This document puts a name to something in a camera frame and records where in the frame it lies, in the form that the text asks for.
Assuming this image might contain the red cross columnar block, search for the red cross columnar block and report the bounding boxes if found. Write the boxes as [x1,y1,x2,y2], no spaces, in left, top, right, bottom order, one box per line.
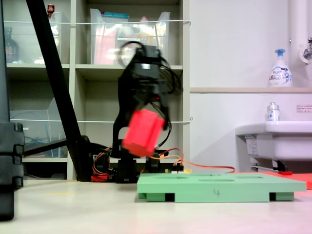
[121,109,165,156]

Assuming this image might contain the green shape hole board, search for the green shape hole board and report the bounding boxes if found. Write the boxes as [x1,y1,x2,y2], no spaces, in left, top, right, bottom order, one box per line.
[136,172,307,203]

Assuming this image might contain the pink cap spray bottle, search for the pink cap spray bottle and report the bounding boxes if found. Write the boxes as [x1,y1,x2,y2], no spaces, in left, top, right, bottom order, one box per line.
[136,16,154,48]

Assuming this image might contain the large clear storage bin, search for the large clear storage bin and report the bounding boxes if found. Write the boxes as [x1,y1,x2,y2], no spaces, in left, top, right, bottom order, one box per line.
[89,8,171,66]

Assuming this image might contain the pink package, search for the pink package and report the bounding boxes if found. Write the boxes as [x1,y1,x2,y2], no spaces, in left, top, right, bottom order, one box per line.
[94,26,117,65]

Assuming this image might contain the beige shelf unit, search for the beige shelf unit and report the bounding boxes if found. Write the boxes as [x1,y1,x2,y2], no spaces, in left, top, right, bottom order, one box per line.
[0,0,191,181]

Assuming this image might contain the black table clamp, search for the black table clamp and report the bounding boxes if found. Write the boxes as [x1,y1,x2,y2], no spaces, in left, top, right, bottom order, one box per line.
[145,157,160,174]

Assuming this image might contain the circuit board with connectors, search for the circuit board with connectors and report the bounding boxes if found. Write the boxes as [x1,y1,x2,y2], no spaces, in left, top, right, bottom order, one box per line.
[164,167,192,175]

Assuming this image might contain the red base clamp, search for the red base clamp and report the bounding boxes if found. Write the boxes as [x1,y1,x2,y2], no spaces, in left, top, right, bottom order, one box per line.
[91,173,109,182]

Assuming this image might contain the black tripod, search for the black tripod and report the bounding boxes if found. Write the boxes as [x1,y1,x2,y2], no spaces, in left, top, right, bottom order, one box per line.
[23,0,95,182]

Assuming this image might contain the small clear sanitizer bottle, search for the small clear sanitizer bottle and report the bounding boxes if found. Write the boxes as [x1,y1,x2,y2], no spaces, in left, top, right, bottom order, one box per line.
[266,101,281,122]

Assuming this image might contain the white blue soap pump bottle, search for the white blue soap pump bottle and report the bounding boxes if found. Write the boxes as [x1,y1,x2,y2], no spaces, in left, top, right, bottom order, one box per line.
[268,48,293,88]

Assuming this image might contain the clear bin with bottles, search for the clear bin with bottles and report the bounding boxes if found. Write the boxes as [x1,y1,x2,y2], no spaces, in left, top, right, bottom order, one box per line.
[3,11,63,64]

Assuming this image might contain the white sink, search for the white sink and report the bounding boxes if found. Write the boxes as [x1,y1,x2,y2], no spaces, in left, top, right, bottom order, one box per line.
[235,120,312,161]

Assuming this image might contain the dark round bottle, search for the dark round bottle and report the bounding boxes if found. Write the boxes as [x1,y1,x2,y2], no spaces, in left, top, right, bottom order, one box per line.
[4,26,20,63]

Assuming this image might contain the notched black stack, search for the notched black stack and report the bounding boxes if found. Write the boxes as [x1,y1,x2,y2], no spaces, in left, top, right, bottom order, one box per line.
[0,121,25,221]

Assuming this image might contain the metal faucet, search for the metal faucet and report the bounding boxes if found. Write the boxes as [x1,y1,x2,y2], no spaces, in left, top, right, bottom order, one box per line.
[301,38,312,59]

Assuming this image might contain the long orange cable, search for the long orange cable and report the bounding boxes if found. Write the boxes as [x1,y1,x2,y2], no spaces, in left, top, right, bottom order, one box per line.
[156,147,236,174]

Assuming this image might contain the orange wire loops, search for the orange wire loops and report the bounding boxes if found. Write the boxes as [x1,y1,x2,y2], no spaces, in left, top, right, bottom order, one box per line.
[93,147,112,176]

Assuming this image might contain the clear bin with cables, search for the clear bin with cables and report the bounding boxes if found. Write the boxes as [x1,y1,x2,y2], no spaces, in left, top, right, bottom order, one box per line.
[9,97,69,158]

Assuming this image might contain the dark vertical post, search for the dark vertical post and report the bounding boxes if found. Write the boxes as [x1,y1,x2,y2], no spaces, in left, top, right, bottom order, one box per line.
[0,0,11,124]

